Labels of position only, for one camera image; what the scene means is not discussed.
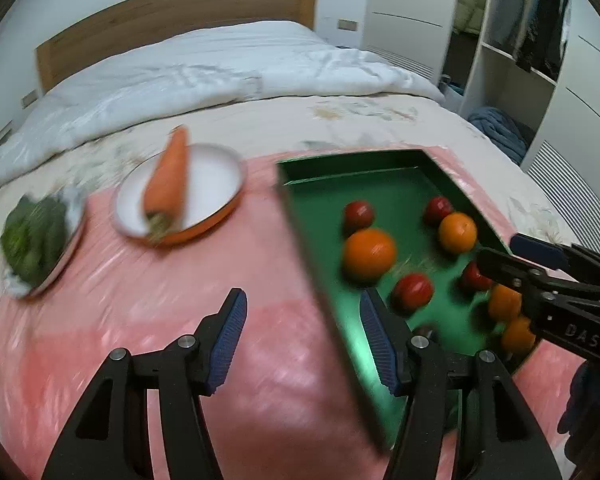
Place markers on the orange mandarin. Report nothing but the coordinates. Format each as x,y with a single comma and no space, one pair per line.
457,232
504,304
369,254

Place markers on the green leafy vegetable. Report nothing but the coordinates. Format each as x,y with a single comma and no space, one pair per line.
32,240

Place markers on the pink plastic sheet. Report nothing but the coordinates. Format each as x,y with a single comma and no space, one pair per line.
130,300

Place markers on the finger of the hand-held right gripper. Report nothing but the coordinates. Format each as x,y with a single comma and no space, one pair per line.
535,250
510,270

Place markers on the white plate with dark rim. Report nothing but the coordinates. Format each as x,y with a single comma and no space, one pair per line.
17,287

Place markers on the wooden headboard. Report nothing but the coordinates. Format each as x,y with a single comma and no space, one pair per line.
155,15

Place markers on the wall switch panel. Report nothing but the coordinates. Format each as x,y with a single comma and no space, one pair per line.
28,98
348,24

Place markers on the dark hanging clothes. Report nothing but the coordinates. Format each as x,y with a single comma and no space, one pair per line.
540,20

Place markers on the blue cloth pile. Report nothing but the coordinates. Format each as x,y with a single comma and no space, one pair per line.
497,132

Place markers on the white plastic bag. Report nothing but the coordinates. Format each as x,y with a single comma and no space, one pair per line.
451,85

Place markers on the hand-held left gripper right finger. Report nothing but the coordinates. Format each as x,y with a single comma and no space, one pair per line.
380,345

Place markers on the green shallow tray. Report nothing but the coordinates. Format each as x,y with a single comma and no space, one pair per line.
320,210

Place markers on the floral bed blanket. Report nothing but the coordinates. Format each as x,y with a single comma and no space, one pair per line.
370,120

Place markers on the person's right hand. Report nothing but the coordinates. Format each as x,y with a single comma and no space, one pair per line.
585,410

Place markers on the orange plate with white inside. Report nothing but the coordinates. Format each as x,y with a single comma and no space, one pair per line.
215,180

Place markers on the yellow cherry tomato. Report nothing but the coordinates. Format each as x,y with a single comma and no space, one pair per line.
517,336

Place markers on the orange carrot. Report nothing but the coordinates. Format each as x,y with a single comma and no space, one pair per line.
167,180

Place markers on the red plum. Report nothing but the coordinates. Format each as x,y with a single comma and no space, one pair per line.
438,209
472,276
358,214
413,291

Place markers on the white duvet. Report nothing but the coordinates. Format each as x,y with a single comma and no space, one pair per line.
180,70

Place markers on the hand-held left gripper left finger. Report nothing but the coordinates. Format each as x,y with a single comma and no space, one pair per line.
227,345

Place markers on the white slatted panel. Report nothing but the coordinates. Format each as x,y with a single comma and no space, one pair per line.
570,190

